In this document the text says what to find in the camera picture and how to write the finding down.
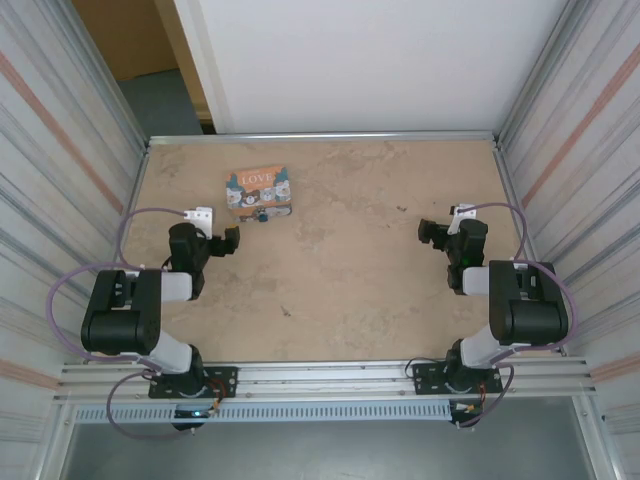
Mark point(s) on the small blue padlock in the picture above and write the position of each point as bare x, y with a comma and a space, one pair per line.
261, 217

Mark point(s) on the small metal key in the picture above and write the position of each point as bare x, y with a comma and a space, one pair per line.
286, 311

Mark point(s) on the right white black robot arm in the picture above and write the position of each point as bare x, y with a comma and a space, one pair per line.
530, 315

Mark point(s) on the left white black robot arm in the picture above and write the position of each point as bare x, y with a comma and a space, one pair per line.
120, 320

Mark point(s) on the small board with green light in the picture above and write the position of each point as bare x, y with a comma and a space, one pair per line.
192, 413

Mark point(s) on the brown cardboard box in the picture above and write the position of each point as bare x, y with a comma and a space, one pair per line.
130, 35

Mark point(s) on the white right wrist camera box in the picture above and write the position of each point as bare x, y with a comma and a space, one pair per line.
462, 214

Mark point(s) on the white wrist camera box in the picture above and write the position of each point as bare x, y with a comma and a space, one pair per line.
462, 214
201, 216

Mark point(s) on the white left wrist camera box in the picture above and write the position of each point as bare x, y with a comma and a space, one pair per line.
201, 216

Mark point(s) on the thin aluminium table edge rail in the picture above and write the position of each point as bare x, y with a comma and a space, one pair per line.
325, 138

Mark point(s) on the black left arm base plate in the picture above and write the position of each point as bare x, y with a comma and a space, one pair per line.
222, 382

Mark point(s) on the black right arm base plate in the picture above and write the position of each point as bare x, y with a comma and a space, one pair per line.
427, 377

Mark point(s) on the wide aluminium mounting rail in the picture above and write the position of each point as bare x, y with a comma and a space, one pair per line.
325, 382

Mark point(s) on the white door frame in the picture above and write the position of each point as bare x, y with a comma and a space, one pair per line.
205, 60

